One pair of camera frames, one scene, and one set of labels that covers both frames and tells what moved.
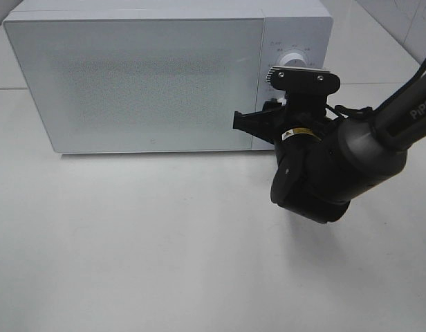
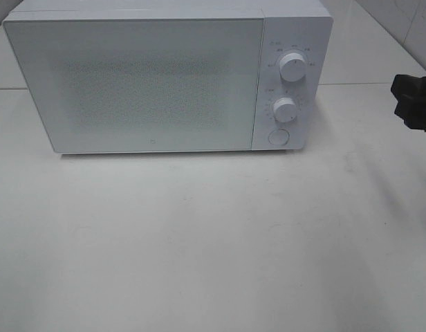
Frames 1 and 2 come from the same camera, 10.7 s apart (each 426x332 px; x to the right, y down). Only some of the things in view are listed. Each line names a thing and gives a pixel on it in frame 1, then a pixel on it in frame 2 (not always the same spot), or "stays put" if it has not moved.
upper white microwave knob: x=293 y=59 stays put
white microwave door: x=141 y=85 stays put
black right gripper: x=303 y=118 -> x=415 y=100
